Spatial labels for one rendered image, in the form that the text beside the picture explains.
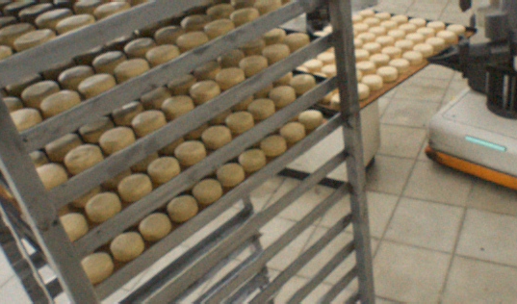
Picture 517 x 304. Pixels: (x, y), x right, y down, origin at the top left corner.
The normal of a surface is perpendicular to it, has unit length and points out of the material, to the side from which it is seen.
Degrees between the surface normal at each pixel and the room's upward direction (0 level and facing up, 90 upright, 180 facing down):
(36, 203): 90
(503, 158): 90
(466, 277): 0
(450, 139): 90
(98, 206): 0
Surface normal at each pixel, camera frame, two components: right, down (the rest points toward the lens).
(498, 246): -0.14, -0.85
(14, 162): 0.72, 0.27
